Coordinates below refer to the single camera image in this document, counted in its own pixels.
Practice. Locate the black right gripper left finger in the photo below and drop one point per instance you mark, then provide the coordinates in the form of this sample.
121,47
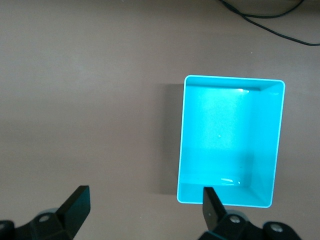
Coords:
72,215

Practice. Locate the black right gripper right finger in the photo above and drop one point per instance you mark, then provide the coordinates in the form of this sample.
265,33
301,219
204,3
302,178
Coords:
215,217

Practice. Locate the turquoise plastic bin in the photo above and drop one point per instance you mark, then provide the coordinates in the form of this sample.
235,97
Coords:
225,137

